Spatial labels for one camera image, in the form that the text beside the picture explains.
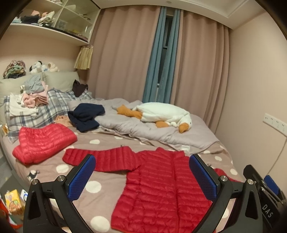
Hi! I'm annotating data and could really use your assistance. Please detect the red down jacket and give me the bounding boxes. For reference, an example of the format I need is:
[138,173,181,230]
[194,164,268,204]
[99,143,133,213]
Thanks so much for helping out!
[62,146,240,233]
[12,123,77,165]

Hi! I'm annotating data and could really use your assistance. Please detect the pile of pink white clothes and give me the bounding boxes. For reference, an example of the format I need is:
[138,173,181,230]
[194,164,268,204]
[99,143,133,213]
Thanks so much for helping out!
[9,75,48,118]

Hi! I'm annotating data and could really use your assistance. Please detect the yellow snack box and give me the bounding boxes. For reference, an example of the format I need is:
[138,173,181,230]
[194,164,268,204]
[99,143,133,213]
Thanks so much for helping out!
[4,189,24,215]

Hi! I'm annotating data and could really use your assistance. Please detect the white power strip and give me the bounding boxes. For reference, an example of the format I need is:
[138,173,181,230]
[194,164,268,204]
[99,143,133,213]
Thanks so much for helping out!
[263,113,287,136]

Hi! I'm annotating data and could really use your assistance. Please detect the folded red down jacket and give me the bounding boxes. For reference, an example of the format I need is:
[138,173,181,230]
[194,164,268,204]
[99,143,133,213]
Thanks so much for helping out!
[12,123,77,165]

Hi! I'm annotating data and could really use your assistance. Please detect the navy blue garment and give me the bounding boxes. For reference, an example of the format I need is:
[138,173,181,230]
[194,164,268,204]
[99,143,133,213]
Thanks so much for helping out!
[68,103,105,132]

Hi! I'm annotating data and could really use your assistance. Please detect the grey duvet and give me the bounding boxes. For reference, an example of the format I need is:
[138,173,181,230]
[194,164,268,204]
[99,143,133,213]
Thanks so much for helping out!
[68,99,218,151]

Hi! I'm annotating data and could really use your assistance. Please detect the plaid blanket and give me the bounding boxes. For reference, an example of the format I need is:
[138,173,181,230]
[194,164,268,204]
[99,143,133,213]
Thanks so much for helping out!
[4,88,92,144]

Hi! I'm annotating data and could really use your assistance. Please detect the dark brown garment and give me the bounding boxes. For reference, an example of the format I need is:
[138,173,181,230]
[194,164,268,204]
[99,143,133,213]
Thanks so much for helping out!
[72,80,88,97]

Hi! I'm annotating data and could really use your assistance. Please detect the beige pillow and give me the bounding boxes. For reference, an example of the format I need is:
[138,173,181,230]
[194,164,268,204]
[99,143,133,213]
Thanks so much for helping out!
[0,72,80,106]

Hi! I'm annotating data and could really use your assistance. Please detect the white goose plush toy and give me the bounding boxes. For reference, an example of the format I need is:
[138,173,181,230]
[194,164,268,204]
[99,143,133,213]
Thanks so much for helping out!
[117,102,192,134]

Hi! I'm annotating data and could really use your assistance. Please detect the plush toys on headboard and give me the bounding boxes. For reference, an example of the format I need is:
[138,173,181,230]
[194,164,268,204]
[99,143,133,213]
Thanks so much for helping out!
[29,61,59,74]

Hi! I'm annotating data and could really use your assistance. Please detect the pleated beige lamp shade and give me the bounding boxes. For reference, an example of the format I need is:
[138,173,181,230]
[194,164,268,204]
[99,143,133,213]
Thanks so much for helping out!
[74,46,93,70]

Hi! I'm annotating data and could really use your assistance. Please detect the colourful crochet bag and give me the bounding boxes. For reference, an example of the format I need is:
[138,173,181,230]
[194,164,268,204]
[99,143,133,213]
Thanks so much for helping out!
[3,60,26,79]

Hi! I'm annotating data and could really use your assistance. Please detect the blue curtain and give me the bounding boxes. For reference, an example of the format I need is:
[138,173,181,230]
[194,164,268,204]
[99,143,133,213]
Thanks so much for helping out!
[143,7,180,103]

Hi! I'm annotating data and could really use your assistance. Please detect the pink curtain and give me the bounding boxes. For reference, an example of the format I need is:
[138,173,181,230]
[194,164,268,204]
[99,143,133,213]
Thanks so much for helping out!
[86,5,230,131]

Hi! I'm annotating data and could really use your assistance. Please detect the white power cable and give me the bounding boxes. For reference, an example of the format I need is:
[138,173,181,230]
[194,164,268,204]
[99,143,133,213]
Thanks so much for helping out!
[266,137,287,177]

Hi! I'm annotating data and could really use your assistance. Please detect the white wall shelf unit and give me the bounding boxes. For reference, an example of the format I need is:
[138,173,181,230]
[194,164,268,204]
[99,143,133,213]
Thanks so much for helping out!
[7,1,101,46]

